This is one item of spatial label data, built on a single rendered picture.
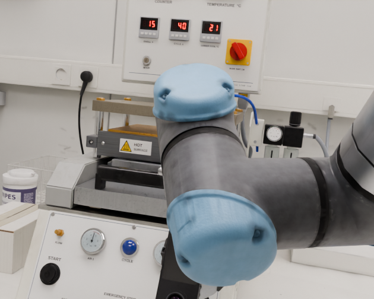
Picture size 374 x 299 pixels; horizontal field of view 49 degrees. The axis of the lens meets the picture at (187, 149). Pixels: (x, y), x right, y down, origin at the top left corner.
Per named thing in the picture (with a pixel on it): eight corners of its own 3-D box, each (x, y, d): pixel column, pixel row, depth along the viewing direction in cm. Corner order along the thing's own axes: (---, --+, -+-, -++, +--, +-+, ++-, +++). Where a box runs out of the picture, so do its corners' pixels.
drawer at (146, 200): (131, 176, 97) (133, 143, 96) (224, 189, 93) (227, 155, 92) (73, 208, 69) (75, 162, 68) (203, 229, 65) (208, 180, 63)
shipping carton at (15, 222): (13, 235, 102) (14, 200, 101) (60, 244, 100) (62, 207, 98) (-45, 263, 84) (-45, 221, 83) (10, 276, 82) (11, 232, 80)
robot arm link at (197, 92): (152, 113, 33) (146, 60, 39) (163, 203, 40) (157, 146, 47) (249, 102, 34) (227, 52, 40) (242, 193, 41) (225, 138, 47)
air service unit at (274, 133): (245, 169, 97) (252, 107, 95) (308, 177, 95) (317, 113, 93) (243, 173, 92) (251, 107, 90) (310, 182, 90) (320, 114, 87)
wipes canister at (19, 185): (14, 218, 114) (16, 165, 112) (42, 223, 112) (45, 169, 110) (-7, 228, 106) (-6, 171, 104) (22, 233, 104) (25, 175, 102)
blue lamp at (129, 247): (122, 254, 66) (125, 239, 66) (136, 256, 65) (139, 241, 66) (119, 253, 64) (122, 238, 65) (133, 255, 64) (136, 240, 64)
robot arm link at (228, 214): (343, 226, 28) (291, 126, 36) (179, 232, 26) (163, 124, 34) (307, 288, 33) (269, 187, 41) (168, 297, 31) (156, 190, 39)
